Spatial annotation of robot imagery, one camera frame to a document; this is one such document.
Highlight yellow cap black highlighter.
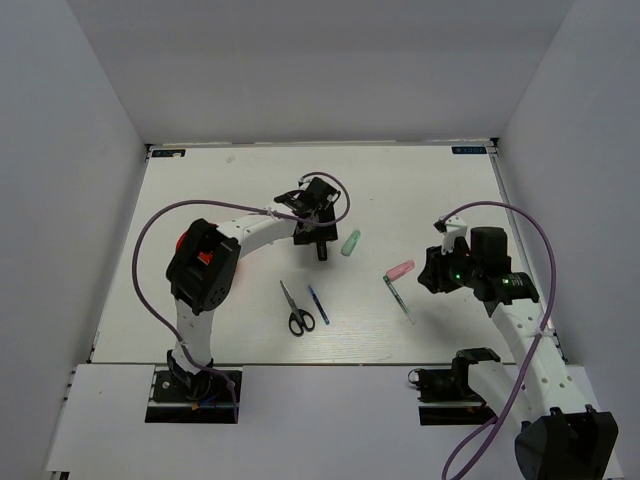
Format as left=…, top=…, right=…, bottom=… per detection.
left=316, top=241, right=328, bottom=262

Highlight blue ink pen refill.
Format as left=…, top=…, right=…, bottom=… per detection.
left=307, top=284, right=330, bottom=326

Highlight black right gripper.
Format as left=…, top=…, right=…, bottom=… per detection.
left=417, top=238, right=482, bottom=294

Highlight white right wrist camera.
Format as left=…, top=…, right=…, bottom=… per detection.
left=434, top=215, right=468, bottom=255

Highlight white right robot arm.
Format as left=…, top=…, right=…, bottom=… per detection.
left=417, top=218, right=618, bottom=479

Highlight pink translucent stapler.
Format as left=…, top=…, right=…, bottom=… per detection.
left=385, top=260, right=415, bottom=282

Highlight green translucent stapler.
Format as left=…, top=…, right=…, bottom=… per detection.
left=341, top=229, right=361, bottom=257

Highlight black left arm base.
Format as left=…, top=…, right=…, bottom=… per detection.
left=144, top=369, right=237, bottom=425

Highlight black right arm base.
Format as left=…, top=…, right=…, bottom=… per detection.
left=407, top=368, right=496, bottom=426

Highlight blue label sticker right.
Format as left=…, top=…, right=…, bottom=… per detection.
left=451, top=145, right=487, bottom=155

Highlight green ink pen refill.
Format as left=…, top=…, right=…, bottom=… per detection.
left=383, top=275, right=416, bottom=325

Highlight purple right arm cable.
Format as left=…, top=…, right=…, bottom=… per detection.
left=442, top=201, right=557, bottom=480

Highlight blue label sticker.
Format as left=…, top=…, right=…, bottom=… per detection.
left=151, top=149, right=186, bottom=158
left=451, top=145, right=487, bottom=155

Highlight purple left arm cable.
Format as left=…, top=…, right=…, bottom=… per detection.
left=131, top=171, right=351, bottom=371

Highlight black handled scissors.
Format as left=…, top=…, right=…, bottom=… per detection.
left=280, top=281, right=316, bottom=337

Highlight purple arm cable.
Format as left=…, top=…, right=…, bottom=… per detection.
left=131, top=171, right=351, bottom=371
left=442, top=201, right=557, bottom=480

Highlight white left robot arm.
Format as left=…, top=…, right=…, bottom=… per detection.
left=166, top=177, right=340, bottom=399

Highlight blue label sticker left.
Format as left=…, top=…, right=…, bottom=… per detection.
left=151, top=149, right=186, bottom=158

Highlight orange round organizer container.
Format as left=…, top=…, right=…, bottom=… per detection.
left=176, top=230, right=240, bottom=270

